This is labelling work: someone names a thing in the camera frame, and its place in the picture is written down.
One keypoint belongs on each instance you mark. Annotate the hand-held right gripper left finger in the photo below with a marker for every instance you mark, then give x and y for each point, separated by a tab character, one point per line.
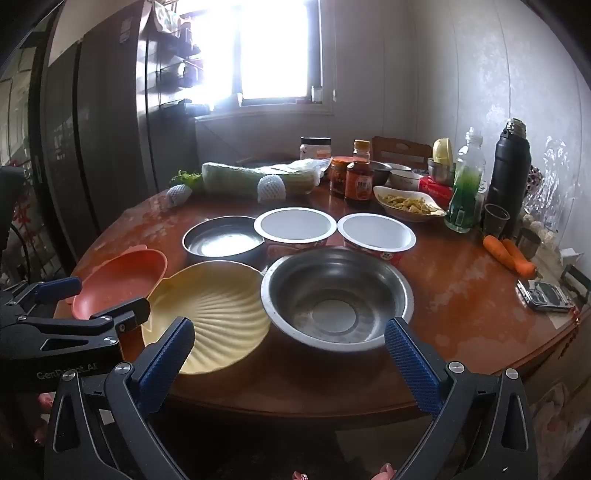
161	374

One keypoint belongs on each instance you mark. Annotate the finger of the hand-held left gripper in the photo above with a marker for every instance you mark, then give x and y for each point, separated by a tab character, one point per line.
57	288
124	314

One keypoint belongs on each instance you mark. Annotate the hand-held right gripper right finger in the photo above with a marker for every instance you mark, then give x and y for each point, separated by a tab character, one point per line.
413	369

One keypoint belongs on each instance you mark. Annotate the large steel bowl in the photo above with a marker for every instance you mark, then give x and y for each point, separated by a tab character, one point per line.
332	295

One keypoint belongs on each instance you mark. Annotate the shallow steel dish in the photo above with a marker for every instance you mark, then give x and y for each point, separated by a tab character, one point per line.
217	242

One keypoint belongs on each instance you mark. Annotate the white paper bowl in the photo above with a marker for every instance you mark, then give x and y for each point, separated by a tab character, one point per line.
295	224
376	230

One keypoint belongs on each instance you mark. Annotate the person's left hand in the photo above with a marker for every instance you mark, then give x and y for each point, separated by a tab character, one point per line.
46	400

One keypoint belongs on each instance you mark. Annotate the small foam-netted fruit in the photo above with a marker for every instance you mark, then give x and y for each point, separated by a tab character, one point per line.
178	194

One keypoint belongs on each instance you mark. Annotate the orange carrot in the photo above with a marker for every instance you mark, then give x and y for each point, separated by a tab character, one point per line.
521	263
497	250

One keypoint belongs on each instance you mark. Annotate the green lettuce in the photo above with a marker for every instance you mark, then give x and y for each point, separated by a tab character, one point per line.
187	177

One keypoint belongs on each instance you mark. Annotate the small digital scale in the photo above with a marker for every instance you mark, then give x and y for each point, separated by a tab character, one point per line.
545	295

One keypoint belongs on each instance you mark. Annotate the grey refrigerator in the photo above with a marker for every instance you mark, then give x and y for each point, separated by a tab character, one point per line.
111	138

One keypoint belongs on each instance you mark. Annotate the white dish of food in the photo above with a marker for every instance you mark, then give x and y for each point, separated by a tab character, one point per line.
406	205

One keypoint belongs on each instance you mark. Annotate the small steel cup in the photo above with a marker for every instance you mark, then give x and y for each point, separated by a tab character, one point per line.
528	244

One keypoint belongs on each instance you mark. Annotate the wrapped napa cabbage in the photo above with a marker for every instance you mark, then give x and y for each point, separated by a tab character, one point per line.
240	177

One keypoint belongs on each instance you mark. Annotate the red cardboard box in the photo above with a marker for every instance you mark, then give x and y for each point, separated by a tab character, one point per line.
434	189

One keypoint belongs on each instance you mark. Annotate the green liquid plastic bottle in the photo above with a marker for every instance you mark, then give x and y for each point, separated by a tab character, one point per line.
466	194

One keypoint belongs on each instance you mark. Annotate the white ceramic bowl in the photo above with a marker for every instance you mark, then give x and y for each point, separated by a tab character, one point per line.
406	181

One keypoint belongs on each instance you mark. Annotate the large foam-netted fruit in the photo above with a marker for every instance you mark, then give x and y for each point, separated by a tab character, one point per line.
271	188

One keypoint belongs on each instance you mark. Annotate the white charger plug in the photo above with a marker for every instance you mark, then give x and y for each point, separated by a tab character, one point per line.
570	255

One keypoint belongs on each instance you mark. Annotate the orange-label sauce bottle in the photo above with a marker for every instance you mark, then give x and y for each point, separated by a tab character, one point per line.
359	182

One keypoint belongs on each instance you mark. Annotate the small steel bowl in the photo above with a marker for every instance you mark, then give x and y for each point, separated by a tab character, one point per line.
441	174

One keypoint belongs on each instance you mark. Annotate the dark bowl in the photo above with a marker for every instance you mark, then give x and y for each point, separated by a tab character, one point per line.
382	173

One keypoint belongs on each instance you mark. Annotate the red-lidded chili sauce jar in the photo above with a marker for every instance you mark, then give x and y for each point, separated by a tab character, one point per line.
339	177

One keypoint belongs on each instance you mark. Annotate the black thermos flask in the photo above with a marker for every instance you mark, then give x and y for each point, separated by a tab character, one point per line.
508	175

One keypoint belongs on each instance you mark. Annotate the wooden chair with slot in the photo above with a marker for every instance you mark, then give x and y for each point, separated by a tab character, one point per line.
401	150

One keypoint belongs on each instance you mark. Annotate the yellow plastic cup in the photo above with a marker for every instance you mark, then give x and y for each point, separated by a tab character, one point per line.
443	150

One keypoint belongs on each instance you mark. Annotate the clear plastic bag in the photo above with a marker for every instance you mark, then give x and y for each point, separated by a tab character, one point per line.
556	184

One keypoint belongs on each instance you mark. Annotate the black-lidded clear jar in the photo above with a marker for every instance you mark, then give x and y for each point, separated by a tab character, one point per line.
315	150

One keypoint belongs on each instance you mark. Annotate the small windowsill bottle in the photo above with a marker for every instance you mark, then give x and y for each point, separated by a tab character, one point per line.
317	94

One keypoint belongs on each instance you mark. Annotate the bright window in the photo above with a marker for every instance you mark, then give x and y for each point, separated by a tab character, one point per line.
272	46

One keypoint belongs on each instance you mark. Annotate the black metal frame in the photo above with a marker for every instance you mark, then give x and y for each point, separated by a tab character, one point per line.
575	277

